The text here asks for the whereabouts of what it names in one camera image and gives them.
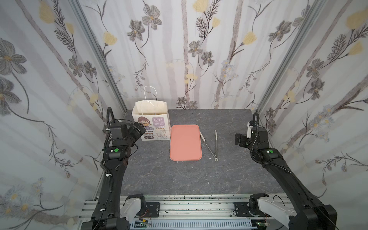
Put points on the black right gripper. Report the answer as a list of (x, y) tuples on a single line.
[(240, 139)]

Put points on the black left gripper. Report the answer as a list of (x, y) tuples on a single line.
[(138, 131)]

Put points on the white printed paper bag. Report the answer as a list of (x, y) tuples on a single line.
[(154, 116)]

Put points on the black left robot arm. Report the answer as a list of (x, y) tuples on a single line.
[(109, 214)]

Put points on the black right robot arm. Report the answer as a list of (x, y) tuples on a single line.
[(308, 212)]

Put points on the pink tray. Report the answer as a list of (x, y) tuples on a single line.
[(185, 143)]

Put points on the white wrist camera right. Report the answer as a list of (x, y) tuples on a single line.
[(250, 126)]

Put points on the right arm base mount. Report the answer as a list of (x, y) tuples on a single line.
[(244, 209)]

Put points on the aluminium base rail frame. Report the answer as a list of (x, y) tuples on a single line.
[(198, 207)]

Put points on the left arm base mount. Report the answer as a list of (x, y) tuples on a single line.
[(152, 210)]

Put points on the white ventilated cable duct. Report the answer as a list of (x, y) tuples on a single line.
[(211, 224)]

